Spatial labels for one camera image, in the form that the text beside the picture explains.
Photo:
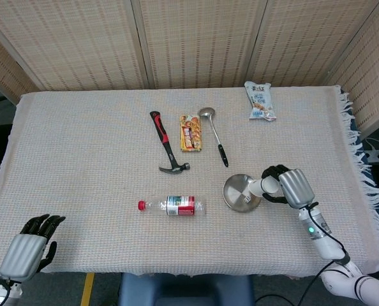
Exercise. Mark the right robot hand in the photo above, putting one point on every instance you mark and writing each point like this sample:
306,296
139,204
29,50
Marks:
296,188

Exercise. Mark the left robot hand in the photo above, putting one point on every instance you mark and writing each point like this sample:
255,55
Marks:
23,255

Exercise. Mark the white paper cup blue stripe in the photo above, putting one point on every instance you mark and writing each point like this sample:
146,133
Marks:
266,186

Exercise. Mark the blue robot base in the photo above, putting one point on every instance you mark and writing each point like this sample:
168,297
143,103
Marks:
183,290

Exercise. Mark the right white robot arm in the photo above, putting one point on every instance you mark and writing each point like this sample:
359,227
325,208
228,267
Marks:
318,231

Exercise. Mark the yellow floor tape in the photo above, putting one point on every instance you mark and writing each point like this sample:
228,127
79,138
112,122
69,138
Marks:
87,290

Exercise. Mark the dark blue under cloth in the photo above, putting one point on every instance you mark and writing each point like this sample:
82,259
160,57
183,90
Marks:
369,178

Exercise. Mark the white blue snack bag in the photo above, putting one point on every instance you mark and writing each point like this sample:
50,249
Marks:
260,102

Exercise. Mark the beige woven tablecloth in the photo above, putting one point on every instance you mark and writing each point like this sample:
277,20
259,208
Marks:
97,175

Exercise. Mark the clear plastic bottle red cap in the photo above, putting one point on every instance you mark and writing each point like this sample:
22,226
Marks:
180,206

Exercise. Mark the yellow biscuit box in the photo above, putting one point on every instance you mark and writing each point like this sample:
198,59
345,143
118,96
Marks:
191,134

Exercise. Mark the woven bamboo screen panel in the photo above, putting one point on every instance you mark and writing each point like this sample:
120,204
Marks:
202,44
307,41
74,44
1,73
368,76

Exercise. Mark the red black claw hammer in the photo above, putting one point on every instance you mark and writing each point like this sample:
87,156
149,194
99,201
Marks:
163,134

